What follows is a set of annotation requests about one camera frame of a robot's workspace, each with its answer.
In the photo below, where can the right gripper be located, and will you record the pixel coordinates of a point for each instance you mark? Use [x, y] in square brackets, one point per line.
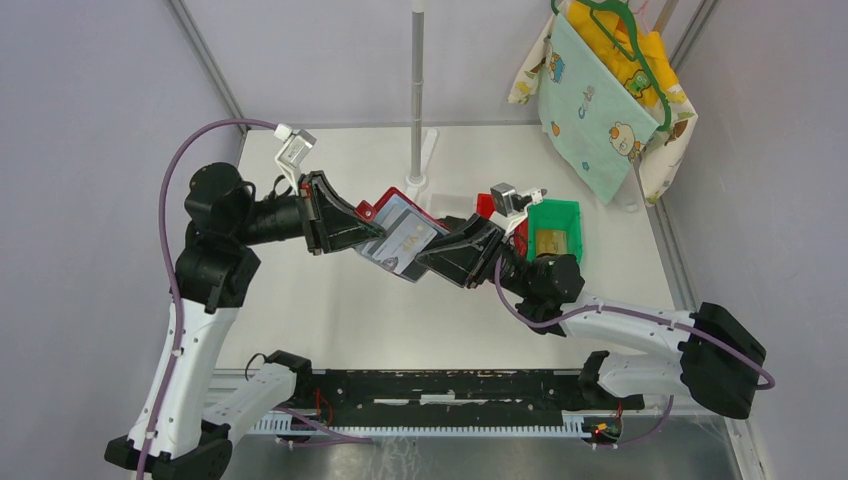
[464, 256]

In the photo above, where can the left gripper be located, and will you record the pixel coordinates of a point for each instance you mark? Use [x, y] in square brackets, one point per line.
[338, 236]

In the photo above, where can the red leather card holder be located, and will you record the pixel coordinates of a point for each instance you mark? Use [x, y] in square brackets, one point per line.
[387, 209]

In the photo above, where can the white VIP card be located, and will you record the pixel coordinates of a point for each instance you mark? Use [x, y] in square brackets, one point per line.
[407, 236]

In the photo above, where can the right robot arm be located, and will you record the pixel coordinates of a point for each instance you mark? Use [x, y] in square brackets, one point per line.
[705, 354]

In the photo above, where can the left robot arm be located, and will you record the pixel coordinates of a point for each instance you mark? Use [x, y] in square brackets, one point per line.
[177, 434]

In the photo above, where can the gold cards stack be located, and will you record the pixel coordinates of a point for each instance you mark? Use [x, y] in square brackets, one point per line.
[550, 242]

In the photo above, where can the red plastic bin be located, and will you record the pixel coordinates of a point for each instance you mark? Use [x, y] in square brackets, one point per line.
[515, 224]

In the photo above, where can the white plastic bin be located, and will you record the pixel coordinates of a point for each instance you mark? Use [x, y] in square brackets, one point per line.
[450, 210]

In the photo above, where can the metal pole stand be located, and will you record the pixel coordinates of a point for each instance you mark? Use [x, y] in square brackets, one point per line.
[422, 140]

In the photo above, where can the green plastic bin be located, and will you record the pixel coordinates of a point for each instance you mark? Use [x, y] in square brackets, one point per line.
[557, 214]

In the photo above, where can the mint cartoon cloth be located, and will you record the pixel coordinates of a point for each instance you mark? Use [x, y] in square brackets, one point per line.
[590, 119]

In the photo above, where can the white cartoon cloth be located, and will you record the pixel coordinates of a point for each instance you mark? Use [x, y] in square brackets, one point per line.
[639, 61]

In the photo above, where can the yellow garment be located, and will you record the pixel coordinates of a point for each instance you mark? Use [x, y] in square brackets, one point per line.
[623, 50]

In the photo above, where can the green clothes hanger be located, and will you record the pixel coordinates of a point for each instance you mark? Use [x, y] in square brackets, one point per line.
[629, 40]

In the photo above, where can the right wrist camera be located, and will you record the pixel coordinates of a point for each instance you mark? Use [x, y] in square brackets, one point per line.
[509, 200]

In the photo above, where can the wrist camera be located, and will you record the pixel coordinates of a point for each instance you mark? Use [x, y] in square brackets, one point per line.
[509, 200]
[295, 146]

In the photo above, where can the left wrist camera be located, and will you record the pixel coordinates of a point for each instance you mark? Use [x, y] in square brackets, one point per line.
[295, 146]

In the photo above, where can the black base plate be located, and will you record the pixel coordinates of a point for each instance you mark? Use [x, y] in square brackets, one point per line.
[444, 398]

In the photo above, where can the white cable comb rail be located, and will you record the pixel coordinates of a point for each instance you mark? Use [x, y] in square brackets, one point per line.
[283, 424]

